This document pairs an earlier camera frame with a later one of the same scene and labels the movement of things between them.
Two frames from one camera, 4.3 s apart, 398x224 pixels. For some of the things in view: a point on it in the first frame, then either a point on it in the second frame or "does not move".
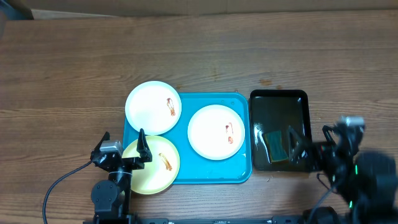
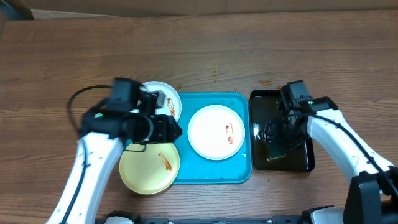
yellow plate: x=160 y=173 does not move
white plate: x=216 y=132 does not move
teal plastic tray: x=193 y=168 does not move
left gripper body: x=132 y=164 → x=161 y=132
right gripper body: x=336 y=168 → x=286 y=134
